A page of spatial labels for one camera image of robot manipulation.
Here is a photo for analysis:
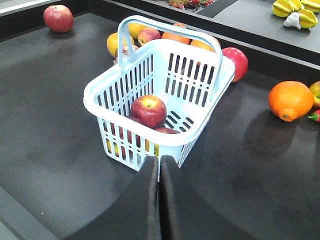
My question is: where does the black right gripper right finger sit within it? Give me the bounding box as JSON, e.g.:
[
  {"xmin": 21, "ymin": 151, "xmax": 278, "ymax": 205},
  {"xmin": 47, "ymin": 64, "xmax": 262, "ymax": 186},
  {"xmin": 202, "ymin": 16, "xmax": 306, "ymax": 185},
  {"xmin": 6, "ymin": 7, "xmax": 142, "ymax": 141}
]
[{"xmin": 159, "ymin": 155, "xmax": 253, "ymax": 240}]

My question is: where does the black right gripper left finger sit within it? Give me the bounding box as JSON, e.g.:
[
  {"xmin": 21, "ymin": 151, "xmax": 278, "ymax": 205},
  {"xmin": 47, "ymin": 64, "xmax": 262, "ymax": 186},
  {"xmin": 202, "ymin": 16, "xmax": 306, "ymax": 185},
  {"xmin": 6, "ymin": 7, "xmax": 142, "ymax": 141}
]
[{"xmin": 66, "ymin": 156, "xmax": 161, "ymax": 240}]

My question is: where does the dark red apple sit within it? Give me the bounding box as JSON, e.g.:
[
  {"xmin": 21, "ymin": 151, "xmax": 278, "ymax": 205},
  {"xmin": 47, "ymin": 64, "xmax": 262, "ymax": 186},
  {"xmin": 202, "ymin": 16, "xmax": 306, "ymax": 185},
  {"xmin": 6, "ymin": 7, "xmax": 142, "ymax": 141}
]
[
  {"xmin": 130, "ymin": 95, "xmax": 167, "ymax": 129},
  {"xmin": 114, "ymin": 44, "xmax": 139, "ymax": 60}
]

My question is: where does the light blue plastic basket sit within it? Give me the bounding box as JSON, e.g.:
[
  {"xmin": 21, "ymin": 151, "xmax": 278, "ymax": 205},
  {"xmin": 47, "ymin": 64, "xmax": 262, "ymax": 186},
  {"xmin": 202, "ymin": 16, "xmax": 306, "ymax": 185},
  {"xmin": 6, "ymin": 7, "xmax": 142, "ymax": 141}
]
[{"xmin": 83, "ymin": 14, "xmax": 236, "ymax": 172}]

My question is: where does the black wooden produce stand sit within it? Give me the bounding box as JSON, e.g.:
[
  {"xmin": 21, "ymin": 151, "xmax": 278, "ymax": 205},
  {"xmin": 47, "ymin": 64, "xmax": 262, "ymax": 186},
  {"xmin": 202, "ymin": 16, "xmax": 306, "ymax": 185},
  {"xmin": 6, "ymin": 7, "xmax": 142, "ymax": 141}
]
[{"xmin": 0, "ymin": 0, "xmax": 320, "ymax": 240}]

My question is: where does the orange with navel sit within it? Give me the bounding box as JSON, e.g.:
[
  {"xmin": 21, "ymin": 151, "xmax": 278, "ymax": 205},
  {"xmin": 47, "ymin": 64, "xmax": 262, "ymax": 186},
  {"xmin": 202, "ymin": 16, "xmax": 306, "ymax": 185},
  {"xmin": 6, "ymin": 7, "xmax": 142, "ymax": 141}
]
[{"xmin": 268, "ymin": 80, "xmax": 314, "ymax": 122}]

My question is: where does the large red apple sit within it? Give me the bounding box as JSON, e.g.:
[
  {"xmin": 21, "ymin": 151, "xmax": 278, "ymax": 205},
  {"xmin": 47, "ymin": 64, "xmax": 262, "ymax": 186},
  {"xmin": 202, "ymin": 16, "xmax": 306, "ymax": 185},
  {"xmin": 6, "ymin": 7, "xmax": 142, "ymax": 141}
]
[{"xmin": 222, "ymin": 47, "xmax": 249, "ymax": 83}]

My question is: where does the dark red apple front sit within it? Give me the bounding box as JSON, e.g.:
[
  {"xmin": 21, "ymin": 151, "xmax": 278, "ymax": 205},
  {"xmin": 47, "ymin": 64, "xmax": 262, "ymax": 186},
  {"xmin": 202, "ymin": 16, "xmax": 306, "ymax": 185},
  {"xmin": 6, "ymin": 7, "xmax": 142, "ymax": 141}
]
[{"xmin": 114, "ymin": 44, "xmax": 139, "ymax": 60}]

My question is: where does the orange right of pair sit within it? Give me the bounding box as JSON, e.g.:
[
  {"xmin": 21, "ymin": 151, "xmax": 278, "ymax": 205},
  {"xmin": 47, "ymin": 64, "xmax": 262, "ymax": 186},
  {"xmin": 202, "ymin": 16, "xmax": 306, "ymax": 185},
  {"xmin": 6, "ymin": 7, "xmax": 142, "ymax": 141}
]
[{"xmin": 189, "ymin": 39, "xmax": 215, "ymax": 52}]

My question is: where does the orange of pair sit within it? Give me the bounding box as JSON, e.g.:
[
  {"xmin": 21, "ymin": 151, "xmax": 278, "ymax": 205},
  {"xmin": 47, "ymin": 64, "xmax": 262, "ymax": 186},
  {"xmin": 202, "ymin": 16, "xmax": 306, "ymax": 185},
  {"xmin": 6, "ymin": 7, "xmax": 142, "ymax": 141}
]
[
  {"xmin": 189, "ymin": 39, "xmax": 215, "ymax": 52},
  {"xmin": 161, "ymin": 32, "xmax": 190, "ymax": 45}
]

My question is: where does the yellow apple front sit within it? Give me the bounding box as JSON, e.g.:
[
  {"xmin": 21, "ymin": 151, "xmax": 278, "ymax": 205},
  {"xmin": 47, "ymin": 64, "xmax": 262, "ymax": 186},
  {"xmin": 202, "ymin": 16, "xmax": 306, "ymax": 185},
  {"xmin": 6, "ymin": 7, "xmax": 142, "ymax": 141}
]
[{"xmin": 106, "ymin": 32, "xmax": 134, "ymax": 59}]

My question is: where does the orange left of pair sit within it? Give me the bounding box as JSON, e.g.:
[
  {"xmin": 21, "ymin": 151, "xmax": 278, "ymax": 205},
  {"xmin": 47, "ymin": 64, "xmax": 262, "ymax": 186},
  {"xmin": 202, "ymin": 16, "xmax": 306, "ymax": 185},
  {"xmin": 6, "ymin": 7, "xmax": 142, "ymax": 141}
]
[{"xmin": 161, "ymin": 32, "xmax": 190, "ymax": 45}]

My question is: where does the small red apple back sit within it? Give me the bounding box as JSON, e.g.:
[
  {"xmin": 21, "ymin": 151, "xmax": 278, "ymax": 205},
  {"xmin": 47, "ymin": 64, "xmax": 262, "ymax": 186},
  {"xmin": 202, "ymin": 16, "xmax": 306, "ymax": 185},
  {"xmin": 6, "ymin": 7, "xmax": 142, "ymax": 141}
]
[{"xmin": 137, "ymin": 27, "xmax": 162, "ymax": 46}]

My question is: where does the red apple right group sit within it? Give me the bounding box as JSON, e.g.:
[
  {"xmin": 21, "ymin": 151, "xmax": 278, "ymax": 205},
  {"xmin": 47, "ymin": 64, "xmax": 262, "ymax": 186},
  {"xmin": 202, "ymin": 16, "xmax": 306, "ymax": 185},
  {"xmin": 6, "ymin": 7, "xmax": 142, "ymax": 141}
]
[{"xmin": 309, "ymin": 80, "xmax": 320, "ymax": 109}]

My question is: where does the yellow apple back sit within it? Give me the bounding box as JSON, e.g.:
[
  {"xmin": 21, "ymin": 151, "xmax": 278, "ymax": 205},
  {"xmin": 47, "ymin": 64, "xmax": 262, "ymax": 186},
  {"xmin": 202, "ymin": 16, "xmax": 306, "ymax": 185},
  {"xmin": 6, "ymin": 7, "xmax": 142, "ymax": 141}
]
[{"xmin": 128, "ymin": 23, "xmax": 147, "ymax": 40}]

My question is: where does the red apple far corner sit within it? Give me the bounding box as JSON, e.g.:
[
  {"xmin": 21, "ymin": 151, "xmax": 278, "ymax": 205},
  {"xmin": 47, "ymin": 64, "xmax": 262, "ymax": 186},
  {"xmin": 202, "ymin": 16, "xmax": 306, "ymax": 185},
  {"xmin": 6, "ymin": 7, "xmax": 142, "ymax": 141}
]
[{"xmin": 43, "ymin": 4, "xmax": 74, "ymax": 33}]

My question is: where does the white garlic bulb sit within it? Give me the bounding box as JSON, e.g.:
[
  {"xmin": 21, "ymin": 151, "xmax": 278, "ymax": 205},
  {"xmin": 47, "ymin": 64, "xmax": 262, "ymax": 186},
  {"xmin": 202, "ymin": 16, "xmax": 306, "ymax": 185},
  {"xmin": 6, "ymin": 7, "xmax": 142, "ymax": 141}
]
[{"xmin": 283, "ymin": 12, "xmax": 302, "ymax": 30}]

